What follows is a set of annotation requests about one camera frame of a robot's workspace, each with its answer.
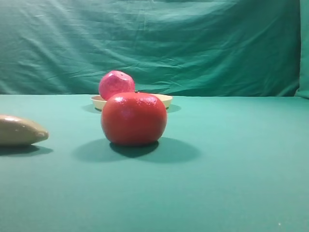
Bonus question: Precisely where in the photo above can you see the yellow plate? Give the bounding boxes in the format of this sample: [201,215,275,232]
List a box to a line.
[91,94,173,110]

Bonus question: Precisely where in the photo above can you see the green backdrop cloth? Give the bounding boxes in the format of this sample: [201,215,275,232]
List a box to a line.
[0,0,309,97]

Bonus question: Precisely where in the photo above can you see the beige oblong fruit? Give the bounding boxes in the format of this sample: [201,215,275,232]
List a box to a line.
[0,115,49,146]

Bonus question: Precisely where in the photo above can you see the green table cloth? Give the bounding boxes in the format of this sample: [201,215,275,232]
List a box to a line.
[0,95,309,232]

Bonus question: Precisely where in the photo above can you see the red apple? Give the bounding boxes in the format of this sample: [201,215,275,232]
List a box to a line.
[98,70,135,100]

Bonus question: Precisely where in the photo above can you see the orange red round fruit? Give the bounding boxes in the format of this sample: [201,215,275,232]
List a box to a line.
[101,92,168,146]

